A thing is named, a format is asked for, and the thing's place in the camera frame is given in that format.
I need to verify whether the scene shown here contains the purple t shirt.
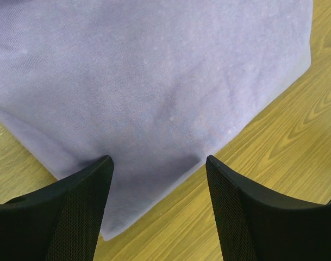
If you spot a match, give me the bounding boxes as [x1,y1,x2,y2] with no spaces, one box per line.
[0,1,313,240]

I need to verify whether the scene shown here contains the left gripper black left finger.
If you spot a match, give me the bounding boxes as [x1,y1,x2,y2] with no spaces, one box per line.
[0,156,113,260]

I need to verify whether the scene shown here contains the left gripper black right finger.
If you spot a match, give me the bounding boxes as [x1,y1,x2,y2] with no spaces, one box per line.
[205,156,331,260]

